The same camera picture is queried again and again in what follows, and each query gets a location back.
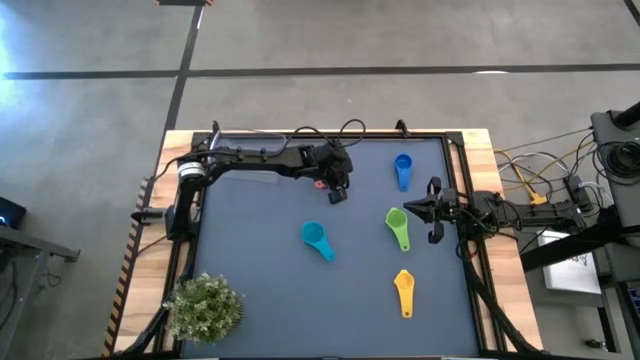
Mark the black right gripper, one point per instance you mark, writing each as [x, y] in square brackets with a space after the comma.
[447, 206]

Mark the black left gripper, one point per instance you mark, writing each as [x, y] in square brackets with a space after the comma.
[332, 162]

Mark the green plastic measuring cup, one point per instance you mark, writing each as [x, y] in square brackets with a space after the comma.
[396, 220]

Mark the blue plastic measuring cup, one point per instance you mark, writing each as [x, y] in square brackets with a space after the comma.
[403, 165]

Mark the teal plastic measuring cup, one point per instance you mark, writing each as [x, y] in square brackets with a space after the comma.
[313, 234]

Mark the yellow plastic measuring cup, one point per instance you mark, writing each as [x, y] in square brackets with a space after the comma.
[404, 282]

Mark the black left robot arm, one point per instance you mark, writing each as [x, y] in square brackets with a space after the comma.
[250, 161]

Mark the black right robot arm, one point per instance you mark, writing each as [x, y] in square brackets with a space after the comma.
[525, 214]

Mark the clear plastic basket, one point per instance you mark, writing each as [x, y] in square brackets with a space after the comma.
[265, 177]

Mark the black table clamp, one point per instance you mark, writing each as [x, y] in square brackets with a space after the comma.
[215, 126]
[147, 215]
[402, 127]

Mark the grey-blue table mat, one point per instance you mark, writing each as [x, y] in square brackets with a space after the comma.
[325, 300]

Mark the black metal beam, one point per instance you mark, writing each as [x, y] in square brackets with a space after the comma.
[565, 250]

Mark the black power strip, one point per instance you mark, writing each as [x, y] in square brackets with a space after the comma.
[579, 192]

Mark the white board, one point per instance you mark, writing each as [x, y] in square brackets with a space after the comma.
[570, 270]

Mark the grey equipment stand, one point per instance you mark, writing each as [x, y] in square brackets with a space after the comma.
[612, 165]

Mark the artificial green potted plant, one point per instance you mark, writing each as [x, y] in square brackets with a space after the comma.
[205, 307]

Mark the black pole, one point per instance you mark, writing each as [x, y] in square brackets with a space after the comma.
[629, 116]

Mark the black yellow hazard tape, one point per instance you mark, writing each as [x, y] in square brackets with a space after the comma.
[127, 260]

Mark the grey metal desk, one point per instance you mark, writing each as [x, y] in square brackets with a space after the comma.
[30, 250]

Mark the black electronic device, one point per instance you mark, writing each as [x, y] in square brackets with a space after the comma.
[10, 212]

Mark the black metal table frame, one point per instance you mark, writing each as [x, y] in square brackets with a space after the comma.
[462, 165]

